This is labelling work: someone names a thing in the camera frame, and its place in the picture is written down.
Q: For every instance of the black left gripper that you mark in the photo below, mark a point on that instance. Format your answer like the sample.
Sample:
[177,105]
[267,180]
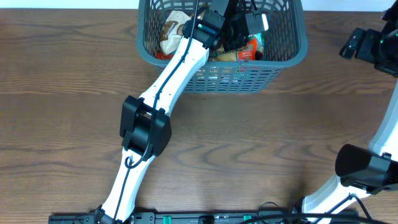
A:
[232,42]

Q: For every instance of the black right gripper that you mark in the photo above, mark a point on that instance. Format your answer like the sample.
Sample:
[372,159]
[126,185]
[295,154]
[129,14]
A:
[369,38]

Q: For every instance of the San Remo spaghetti packet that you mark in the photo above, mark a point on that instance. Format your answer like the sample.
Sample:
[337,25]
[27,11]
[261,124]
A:
[242,54]

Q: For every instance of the teal white tissue pack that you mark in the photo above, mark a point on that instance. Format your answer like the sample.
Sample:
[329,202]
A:
[259,40]

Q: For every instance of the cream brown snack bag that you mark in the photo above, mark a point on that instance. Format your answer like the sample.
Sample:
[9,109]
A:
[172,31]

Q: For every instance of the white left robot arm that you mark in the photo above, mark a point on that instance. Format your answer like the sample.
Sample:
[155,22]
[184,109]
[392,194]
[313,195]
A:
[145,121]

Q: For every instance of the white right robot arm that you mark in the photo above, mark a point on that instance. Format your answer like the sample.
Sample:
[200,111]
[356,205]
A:
[338,101]

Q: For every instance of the grey plastic basket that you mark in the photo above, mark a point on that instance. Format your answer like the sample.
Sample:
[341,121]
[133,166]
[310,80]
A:
[285,45]

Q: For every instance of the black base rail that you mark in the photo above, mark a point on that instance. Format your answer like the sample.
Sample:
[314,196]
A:
[153,217]

